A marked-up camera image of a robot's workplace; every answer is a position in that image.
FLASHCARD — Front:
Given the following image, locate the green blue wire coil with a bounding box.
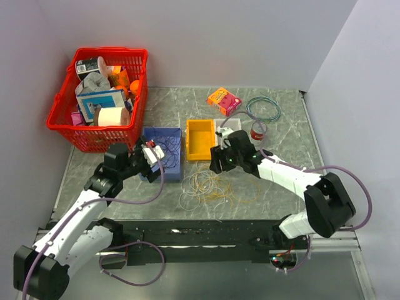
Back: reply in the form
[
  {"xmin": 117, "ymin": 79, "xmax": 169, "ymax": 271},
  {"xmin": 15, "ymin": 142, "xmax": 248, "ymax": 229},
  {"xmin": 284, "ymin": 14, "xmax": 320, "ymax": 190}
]
[{"xmin": 246, "ymin": 93, "xmax": 281, "ymax": 123}]

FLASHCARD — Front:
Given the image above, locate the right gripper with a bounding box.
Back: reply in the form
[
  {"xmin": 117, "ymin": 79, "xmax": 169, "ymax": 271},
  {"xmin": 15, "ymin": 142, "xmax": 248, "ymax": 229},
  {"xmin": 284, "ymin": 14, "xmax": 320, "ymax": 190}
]
[{"xmin": 209, "ymin": 143, "xmax": 243, "ymax": 175}]

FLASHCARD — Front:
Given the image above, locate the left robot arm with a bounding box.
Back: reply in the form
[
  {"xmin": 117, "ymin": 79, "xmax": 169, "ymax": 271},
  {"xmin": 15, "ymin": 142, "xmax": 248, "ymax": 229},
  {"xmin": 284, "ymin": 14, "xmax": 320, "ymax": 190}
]
[{"xmin": 13, "ymin": 140, "xmax": 165, "ymax": 299}]

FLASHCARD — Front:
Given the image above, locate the red plastic basket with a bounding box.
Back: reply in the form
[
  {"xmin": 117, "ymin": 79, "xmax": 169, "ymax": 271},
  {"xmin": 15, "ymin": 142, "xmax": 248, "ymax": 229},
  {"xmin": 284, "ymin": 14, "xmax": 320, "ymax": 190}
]
[{"xmin": 46, "ymin": 47, "xmax": 148, "ymax": 153}]

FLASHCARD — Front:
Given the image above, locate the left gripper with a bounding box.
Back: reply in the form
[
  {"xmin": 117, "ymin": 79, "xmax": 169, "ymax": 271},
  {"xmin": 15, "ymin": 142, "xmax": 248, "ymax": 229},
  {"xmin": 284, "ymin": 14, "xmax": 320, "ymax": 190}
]
[{"xmin": 118, "ymin": 136, "xmax": 165, "ymax": 182}]

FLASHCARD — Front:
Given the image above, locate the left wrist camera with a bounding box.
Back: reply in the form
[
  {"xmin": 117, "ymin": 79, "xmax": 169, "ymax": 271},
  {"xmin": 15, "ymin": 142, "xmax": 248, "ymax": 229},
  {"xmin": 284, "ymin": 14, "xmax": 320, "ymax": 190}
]
[{"xmin": 142, "ymin": 140, "xmax": 165, "ymax": 167}]

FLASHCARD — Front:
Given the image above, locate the yellow plastic bin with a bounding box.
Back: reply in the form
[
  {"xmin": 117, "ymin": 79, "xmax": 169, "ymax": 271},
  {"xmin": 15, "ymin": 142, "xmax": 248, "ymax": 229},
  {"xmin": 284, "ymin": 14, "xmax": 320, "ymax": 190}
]
[{"xmin": 186, "ymin": 119, "xmax": 215, "ymax": 161}]

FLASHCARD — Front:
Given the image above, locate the red white soup can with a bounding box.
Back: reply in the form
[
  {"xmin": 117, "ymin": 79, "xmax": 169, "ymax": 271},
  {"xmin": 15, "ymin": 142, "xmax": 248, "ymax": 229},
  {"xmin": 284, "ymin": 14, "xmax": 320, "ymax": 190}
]
[{"xmin": 250, "ymin": 122, "xmax": 268, "ymax": 145}]

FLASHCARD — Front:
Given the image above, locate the white plastic bin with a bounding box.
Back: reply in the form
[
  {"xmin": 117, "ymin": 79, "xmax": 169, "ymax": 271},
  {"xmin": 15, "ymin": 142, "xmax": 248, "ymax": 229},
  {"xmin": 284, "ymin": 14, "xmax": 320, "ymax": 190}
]
[{"xmin": 213, "ymin": 118, "xmax": 242, "ymax": 131}]

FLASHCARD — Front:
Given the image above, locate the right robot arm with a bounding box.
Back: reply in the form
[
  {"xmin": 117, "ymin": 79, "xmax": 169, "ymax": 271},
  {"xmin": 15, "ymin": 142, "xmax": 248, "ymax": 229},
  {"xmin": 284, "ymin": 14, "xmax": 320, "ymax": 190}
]
[{"xmin": 209, "ymin": 127, "xmax": 356, "ymax": 249}]

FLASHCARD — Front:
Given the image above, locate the dark purple wire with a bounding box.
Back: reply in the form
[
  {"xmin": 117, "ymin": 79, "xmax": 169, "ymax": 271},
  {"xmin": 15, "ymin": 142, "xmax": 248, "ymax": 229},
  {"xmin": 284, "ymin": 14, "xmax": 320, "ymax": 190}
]
[{"xmin": 143, "ymin": 126, "xmax": 183, "ymax": 169}]

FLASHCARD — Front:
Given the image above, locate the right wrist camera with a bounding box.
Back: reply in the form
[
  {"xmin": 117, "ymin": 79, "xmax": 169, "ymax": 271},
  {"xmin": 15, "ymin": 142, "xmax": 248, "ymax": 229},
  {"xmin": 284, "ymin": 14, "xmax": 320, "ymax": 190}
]
[{"xmin": 215, "ymin": 126, "xmax": 234, "ymax": 146}]

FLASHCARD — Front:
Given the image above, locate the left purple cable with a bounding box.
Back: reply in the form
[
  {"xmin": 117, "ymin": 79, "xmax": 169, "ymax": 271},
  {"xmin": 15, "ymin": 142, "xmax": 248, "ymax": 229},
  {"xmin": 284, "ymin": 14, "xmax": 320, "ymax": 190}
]
[{"xmin": 21, "ymin": 149, "xmax": 166, "ymax": 300}]

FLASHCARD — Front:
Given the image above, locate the blue white box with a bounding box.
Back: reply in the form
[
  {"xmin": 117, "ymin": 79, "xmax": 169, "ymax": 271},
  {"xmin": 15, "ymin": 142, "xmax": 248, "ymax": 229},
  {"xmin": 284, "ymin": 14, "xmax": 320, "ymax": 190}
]
[{"xmin": 76, "ymin": 89, "xmax": 126, "ymax": 123}]

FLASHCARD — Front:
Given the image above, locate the orange pink snack box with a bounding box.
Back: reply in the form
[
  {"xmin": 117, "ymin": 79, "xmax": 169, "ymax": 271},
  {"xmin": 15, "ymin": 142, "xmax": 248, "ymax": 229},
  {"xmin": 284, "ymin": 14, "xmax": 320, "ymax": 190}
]
[{"xmin": 206, "ymin": 87, "xmax": 242, "ymax": 117}]

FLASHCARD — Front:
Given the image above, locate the magenta packet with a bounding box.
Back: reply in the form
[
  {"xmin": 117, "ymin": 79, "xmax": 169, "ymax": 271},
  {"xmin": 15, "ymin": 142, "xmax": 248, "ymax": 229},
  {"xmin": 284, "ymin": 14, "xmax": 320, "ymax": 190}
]
[{"xmin": 71, "ymin": 112, "xmax": 86, "ymax": 126}]

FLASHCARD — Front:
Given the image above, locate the orange snack packet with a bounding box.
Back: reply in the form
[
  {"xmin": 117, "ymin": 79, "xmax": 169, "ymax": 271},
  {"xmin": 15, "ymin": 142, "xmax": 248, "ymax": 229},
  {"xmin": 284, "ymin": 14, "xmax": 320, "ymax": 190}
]
[{"xmin": 108, "ymin": 69, "xmax": 131, "ymax": 89}]

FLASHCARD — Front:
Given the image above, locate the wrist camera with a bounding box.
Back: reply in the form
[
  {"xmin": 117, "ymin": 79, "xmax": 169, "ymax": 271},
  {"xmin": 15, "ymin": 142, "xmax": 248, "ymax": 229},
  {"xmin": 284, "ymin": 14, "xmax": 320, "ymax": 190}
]
[
  {"xmin": 142, "ymin": 140, "xmax": 165, "ymax": 167},
  {"xmin": 215, "ymin": 126, "xmax": 234, "ymax": 146}
]

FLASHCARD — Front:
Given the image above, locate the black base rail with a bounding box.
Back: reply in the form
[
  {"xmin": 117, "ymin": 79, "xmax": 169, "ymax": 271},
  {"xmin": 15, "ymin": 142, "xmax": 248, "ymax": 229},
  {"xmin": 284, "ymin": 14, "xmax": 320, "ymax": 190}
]
[{"xmin": 46, "ymin": 218, "xmax": 357, "ymax": 266}]

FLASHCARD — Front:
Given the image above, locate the orange ball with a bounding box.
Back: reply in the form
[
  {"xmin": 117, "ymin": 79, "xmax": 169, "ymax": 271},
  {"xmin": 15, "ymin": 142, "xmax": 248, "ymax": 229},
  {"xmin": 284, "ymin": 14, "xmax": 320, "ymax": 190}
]
[{"xmin": 129, "ymin": 80, "xmax": 139, "ymax": 95}]

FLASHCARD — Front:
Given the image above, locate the multicolour wire pile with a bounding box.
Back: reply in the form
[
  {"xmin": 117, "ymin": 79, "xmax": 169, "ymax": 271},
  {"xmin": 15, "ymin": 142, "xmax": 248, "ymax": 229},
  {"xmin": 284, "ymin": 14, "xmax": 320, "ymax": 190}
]
[{"xmin": 178, "ymin": 161, "xmax": 262, "ymax": 223}]

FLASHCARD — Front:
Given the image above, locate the black white box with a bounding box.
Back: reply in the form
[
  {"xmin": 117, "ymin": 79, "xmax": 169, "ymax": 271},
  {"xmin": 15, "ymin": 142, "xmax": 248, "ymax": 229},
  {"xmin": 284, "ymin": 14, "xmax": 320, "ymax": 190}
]
[{"xmin": 75, "ymin": 57, "xmax": 100, "ymax": 81}]

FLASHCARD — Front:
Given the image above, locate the blue open box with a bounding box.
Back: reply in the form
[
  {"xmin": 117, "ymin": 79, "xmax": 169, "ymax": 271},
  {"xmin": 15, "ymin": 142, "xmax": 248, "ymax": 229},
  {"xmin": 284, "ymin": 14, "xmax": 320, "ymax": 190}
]
[{"xmin": 142, "ymin": 126, "xmax": 182, "ymax": 183}]

